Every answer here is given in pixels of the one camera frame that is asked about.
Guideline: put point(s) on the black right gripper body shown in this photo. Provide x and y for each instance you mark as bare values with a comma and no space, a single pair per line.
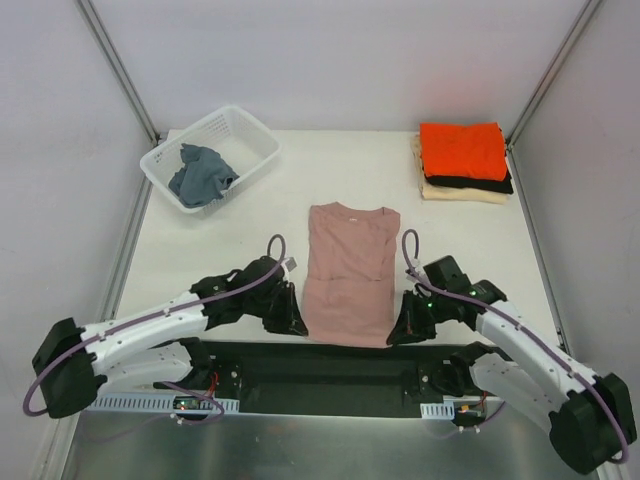
417,307

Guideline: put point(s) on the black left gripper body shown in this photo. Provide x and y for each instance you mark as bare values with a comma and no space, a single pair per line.
275,304

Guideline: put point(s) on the pink t shirt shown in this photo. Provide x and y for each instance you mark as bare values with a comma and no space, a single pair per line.
349,292

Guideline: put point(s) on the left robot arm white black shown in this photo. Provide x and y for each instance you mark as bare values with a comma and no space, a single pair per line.
179,320

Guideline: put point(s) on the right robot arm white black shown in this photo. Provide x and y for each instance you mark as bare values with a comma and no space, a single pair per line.
588,417

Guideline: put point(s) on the beige folded t shirt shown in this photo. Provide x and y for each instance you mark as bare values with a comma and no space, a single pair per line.
437,193

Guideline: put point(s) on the blue grey t shirt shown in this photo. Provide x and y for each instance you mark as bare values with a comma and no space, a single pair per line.
204,176

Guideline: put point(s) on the black folded t shirt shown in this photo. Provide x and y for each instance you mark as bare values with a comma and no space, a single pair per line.
500,186

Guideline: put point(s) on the white plastic laundry basket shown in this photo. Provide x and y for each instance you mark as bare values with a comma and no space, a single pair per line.
244,143

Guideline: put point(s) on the orange folded t shirt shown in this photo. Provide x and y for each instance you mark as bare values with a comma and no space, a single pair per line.
471,151

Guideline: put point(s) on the aluminium rail profile front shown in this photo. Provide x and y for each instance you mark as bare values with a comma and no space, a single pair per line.
82,378

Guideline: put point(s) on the right white cable duct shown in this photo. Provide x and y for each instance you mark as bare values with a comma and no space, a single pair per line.
451,408

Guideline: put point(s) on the white cable duct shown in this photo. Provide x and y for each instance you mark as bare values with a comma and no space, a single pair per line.
163,403
451,408

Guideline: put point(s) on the left white cable duct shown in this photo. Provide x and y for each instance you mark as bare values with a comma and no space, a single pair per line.
163,403

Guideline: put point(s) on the right aluminium frame post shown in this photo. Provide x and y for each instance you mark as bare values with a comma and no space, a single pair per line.
586,14

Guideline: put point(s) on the aluminium frame post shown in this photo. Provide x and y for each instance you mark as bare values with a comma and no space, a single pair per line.
586,14
96,26

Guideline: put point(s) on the left aluminium frame post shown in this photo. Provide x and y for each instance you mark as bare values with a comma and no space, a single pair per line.
96,26

